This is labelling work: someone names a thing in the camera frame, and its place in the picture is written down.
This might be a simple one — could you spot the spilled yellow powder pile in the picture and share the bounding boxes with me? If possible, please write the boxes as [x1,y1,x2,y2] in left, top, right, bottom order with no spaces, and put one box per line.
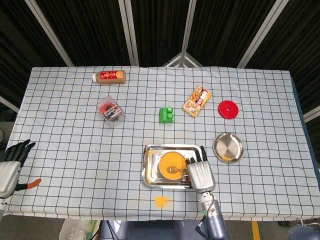
[153,195,172,209]

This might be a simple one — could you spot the clear box of capsules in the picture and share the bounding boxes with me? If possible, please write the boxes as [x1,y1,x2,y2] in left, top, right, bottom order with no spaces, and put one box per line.
[96,95,128,129]

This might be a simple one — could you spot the small metal spoon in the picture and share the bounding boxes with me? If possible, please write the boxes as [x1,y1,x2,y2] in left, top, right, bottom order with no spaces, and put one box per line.
[166,165,189,174]

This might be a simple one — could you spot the brown drink bottle red label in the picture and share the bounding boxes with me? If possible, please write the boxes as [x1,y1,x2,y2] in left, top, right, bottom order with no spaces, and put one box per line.
[91,70,126,86]

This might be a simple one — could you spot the black folding screen white frames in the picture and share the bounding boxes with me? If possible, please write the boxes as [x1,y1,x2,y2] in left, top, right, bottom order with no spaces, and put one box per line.
[0,0,320,126]

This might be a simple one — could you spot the round steel plate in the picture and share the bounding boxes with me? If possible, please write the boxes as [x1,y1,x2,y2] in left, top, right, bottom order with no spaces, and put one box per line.
[212,132,245,164]

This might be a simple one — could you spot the red plastic disc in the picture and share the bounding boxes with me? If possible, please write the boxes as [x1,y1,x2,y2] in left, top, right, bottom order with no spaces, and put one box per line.
[217,100,240,120]

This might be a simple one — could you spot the bowl of yellow powder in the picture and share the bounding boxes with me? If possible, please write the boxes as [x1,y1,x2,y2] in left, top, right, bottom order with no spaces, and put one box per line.
[157,151,189,181]

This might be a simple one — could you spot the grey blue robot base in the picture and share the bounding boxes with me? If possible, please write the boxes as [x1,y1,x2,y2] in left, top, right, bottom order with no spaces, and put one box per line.
[99,219,201,240]

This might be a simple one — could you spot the clear plastic container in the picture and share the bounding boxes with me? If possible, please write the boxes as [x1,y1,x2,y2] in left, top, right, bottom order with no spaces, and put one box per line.
[59,219,97,240]

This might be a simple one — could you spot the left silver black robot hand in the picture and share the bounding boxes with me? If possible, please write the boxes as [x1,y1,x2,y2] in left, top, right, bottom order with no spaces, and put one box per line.
[0,139,42,200]

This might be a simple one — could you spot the rectangular steel tray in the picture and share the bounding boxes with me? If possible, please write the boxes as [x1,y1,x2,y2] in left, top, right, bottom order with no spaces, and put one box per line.
[141,143,204,190]

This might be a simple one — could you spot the white grid-patterned tablecloth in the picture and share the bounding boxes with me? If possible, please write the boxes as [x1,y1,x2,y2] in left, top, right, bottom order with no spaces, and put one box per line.
[4,66,318,222]

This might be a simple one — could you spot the yellow snack box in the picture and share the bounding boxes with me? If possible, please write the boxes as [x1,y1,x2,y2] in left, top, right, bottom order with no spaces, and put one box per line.
[181,86,213,119]

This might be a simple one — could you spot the green toy building block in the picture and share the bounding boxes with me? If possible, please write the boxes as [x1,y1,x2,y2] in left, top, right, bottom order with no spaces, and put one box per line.
[158,106,175,124]

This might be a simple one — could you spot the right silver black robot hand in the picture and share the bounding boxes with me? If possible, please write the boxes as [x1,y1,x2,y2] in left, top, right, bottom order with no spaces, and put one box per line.
[185,145,216,194]

